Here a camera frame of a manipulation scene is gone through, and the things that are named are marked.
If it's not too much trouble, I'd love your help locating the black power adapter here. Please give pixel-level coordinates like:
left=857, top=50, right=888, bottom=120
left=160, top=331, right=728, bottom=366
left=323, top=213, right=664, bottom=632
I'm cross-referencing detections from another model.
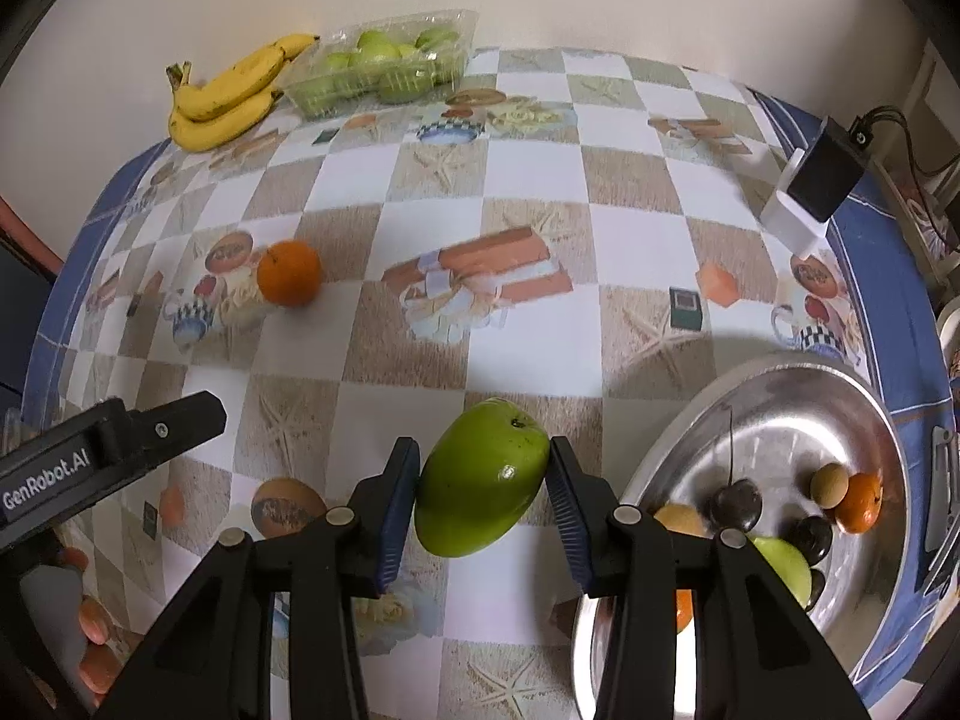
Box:
left=786, top=117, right=874, bottom=223

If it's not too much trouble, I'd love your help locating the yellow banana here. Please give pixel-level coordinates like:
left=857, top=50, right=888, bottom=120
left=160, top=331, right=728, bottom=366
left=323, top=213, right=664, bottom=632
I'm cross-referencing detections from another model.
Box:
left=166, top=32, right=317, bottom=122
left=167, top=88, right=281, bottom=153

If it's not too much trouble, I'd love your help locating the small dark cherry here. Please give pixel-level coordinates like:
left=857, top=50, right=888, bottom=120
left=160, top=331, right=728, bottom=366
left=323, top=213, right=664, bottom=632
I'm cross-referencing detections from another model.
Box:
left=708, top=406, right=763, bottom=533

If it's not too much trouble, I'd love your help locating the lower yellow banana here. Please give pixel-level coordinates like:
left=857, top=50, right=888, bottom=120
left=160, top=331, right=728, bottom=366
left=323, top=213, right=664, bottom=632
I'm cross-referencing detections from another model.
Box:
left=167, top=88, right=281, bottom=153

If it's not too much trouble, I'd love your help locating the grey phone stand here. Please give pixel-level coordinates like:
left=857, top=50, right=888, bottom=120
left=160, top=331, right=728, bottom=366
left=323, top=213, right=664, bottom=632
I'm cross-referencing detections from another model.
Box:
left=921, top=426, right=958, bottom=595

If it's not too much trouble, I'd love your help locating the large steel bowl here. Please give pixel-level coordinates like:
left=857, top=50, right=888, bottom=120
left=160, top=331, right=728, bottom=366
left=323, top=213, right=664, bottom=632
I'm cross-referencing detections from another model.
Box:
left=622, top=353, right=911, bottom=691

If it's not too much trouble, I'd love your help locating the tan longan fruit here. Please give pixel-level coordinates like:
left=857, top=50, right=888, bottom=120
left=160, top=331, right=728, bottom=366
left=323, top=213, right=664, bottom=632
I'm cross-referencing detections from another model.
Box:
left=809, top=461, right=850, bottom=511

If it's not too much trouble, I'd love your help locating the upper yellow banana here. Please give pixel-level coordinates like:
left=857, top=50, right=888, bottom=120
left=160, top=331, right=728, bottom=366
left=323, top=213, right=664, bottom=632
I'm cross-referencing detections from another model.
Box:
left=166, top=32, right=317, bottom=122

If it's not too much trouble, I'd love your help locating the orange tangerine edge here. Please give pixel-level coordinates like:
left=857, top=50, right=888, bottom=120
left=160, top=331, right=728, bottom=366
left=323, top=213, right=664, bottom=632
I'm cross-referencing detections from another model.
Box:
left=675, top=590, right=693, bottom=632

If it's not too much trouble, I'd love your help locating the clear box of green fruit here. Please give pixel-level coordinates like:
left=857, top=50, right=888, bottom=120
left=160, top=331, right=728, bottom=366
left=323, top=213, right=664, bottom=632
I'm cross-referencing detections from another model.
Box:
left=277, top=10, right=478, bottom=119

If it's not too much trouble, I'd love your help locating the white socket block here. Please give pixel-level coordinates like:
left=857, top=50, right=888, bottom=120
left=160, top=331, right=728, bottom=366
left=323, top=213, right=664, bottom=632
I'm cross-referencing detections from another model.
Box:
left=760, top=148, right=828, bottom=259

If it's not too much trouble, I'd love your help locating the checkered printed tablecloth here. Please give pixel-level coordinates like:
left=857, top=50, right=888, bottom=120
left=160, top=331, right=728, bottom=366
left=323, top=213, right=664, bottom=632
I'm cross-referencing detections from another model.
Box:
left=28, top=49, right=950, bottom=652

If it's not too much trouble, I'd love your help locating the orange tangerine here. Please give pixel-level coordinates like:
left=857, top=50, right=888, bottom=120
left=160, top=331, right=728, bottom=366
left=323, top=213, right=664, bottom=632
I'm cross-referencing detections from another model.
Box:
left=833, top=473, right=884, bottom=535
left=257, top=241, right=324, bottom=307

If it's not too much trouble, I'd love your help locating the person's hand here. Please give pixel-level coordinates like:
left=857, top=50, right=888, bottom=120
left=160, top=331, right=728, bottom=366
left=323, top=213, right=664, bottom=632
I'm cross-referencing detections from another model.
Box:
left=20, top=548, right=122, bottom=712

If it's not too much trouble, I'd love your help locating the small green mango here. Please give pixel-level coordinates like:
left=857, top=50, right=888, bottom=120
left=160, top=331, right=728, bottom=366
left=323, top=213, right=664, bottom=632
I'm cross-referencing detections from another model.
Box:
left=752, top=536, right=812, bottom=608

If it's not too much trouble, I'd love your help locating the black cable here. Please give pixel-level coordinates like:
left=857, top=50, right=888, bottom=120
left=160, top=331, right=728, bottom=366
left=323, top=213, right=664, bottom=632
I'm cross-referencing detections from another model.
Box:
left=849, top=106, right=960, bottom=257

